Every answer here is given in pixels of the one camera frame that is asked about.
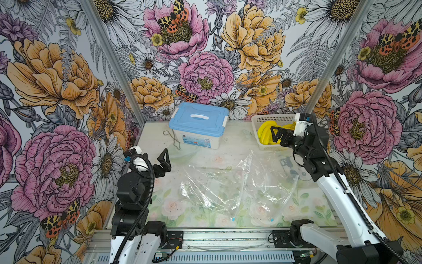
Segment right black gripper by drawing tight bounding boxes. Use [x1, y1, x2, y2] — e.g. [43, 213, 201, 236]
[270, 126, 312, 159]

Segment yellow banana bunch small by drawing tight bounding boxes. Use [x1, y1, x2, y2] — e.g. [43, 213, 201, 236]
[281, 122, 296, 130]

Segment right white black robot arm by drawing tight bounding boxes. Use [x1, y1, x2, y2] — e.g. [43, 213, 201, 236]
[270, 124, 406, 264]

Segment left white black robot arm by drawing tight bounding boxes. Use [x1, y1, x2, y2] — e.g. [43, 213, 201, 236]
[110, 146, 171, 264]

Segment white plastic basket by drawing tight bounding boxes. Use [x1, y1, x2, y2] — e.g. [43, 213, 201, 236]
[251, 114, 316, 151]

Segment blue lid storage box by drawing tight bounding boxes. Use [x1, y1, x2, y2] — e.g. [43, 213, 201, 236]
[169, 102, 229, 149]

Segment small green circuit board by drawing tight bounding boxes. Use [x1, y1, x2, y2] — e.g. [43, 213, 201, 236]
[152, 252, 168, 263]

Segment metal wire clip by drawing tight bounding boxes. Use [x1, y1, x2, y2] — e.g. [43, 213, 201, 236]
[163, 130, 181, 150]

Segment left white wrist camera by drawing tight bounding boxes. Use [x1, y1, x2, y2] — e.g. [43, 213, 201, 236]
[124, 146, 148, 172]

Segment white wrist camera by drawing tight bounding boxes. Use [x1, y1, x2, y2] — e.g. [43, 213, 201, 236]
[293, 113, 312, 138]
[124, 146, 148, 172]

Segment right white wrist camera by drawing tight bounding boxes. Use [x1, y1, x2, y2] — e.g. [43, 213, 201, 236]
[293, 113, 312, 138]

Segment right black corrugated cable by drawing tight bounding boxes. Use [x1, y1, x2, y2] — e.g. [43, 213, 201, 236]
[308, 113, 409, 264]

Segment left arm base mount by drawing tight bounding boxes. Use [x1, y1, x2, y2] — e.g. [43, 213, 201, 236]
[153, 230, 184, 250]

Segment aluminium front rail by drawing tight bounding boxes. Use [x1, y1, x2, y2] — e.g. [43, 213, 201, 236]
[82, 227, 373, 264]

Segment right aluminium corner post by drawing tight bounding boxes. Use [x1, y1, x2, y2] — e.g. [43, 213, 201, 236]
[301, 0, 374, 114]

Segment aluminium corner post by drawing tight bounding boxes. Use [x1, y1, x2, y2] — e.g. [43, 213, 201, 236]
[81, 1, 146, 128]
[301, 0, 374, 114]

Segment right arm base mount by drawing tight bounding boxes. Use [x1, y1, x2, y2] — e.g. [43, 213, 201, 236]
[268, 229, 314, 249]

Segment left aluminium corner post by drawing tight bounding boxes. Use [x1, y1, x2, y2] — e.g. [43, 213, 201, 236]
[81, 1, 146, 128]

